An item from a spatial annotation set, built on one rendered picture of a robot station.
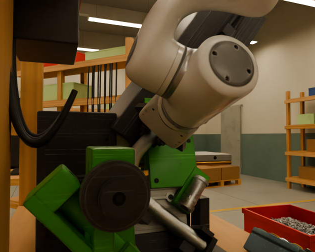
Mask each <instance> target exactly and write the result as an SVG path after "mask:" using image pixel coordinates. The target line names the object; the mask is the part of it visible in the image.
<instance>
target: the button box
mask: <svg viewBox="0 0 315 252"><path fill-rule="evenodd" d="M243 248H244V249H245V250H247V251H248V252H306V251H304V250H303V249H302V248H301V247H299V246H297V245H296V244H294V243H289V242H288V241H286V240H284V239H283V238H281V237H277V236H275V235H273V234H272V233H270V232H269V233H268V232H266V231H264V230H263V229H261V228H257V227H253V229H252V231H251V233H250V235H249V237H248V238H247V240H246V242H245V244H244V246H243Z"/></svg>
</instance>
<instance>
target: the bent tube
mask: <svg viewBox="0 0 315 252"><path fill-rule="evenodd" d="M158 138H159V137H158V136H157V135H156V134H155V133H154V132H153V131H152V130H151V129H148V130H147V131H146V132H145V133H144V134H143V135H142V136H141V137H140V139H139V140H138V141H137V142H136V143H135V144H134V145H133V146H132V148H133V149H134V151H135V152H134V165H135V166H137V167H139V163H140V160H141V158H142V157H143V155H144V154H145V153H146V152H147V150H148V149H149V148H150V147H151V146H152V145H153V144H154V143H155V141H156V140H157V139H158ZM147 211H148V212H149V213H151V214H152V215H153V216H154V217H153V218H154V219H155V220H156V221H158V222H159V223H160V224H162V225H163V226H164V227H166V228H167V229H168V230H170V231H171V232H172V233H174V234H175V235H176V236H177V237H179V238H180V239H183V240H186V241H187V242H188V243H189V244H191V245H192V246H193V247H195V250H196V251H197V252H203V251H204V249H205V248H206V246H207V244H208V241H207V240H206V239H205V238H204V237H202V236H201V235H200V234H198V233H197V232H196V231H195V230H193V229H192V228H191V227H189V226H188V225H187V224H185V223H184V222H183V221H181V220H180V219H179V218H178V217H176V216H175V215H174V214H172V213H171V212H170V211H168V210H167V209H166V208H165V207H163V206H162V205H161V204H159V203H158V202H157V201H155V200H154V199H153V198H151V197H150V202H149V206H148V209H147Z"/></svg>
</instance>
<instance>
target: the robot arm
mask: <svg viewBox="0 0 315 252"><path fill-rule="evenodd" d="M278 1H279V0H157V1H156V2H155V4H154V5H153V6H152V8H151V9H150V11H149V12H148V14H147V16H146V18H145V19H144V21H143V23H142V25H141V27H140V29H139V32H138V34H137V36H136V38H135V39H134V43H133V45H132V47H131V49H130V52H129V54H128V57H127V60H126V62H125V73H126V75H127V77H128V78H129V79H130V80H131V81H132V82H133V83H135V84H136V85H138V86H140V87H142V88H144V89H146V90H148V91H150V92H152V93H154V94H156V95H155V96H154V97H153V98H152V99H151V100H150V101H149V102H148V103H138V104H137V105H136V106H135V107H134V108H135V109H136V111H137V112H138V114H139V118H140V119H141V121H142V125H141V128H140V129H141V130H142V132H141V133H140V134H139V135H140V136H142V135H143V134H144V133H145V132H146V131H147V130H148V129H150V130H152V131H153V132H154V133H155V134H156V135H157V136H158V137H159V138H158V139H157V140H156V141H155V142H154V144H153V145H152V147H153V148H154V147H156V146H157V145H158V146H159V147H160V146H161V145H162V146H164V145H168V146H169V147H171V148H174V149H175V148H176V149H177V150H179V151H181V152H183V151H184V149H185V148H186V140H188V139H189V138H190V137H191V136H192V135H193V133H194V132H195V131H197V129H198V128H199V127H200V126H201V125H203V124H204V125H205V124H206V123H207V122H208V121H209V120H210V119H212V118H213V117H215V116H216V115H218V114H219V113H221V112H222V111H224V110H225V109H227V108H228V107H230V106H231V105H233V104H234V103H236V102H237V101H239V100H240V99H242V98H243V97H245V96H247V95H248V94H249V93H250V92H251V91H252V90H253V89H254V88H255V86H256V84H257V82H258V77H259V70H258V65H257V62H256V59H255V57H254V56H253V54H252V53H251V51H250V50H249V49H248V48H247V47H246V46H245V45H244V44H243V43H242V42H240V41H239V40H237V39H235V38H233V37H230V36H227V35H215V36H212V37H209V38H208V39H206V40H205V41H204V42H203V43H202V44H201V45H200V46H199V47H198V48H197V49H193V48H189V47H187V46H185V45H183V44H181V43H179V42H177V41H176V40H175V38H174V34H175V31H176V29H177V27H178V25H179V23H180V22H181V21H182V20H183V19H184V18H185V17H187V16H189V15H191V14H193V13H197V12H201V11H219V12H225V13H231V14H235V15H240V16H244V17H251V18H257V17H262V16H265V15H266V14H268V13H269V12H270V11H271V10H272V9H273V8H274V7H275V5H276V4H277V2H278Z"/></svg>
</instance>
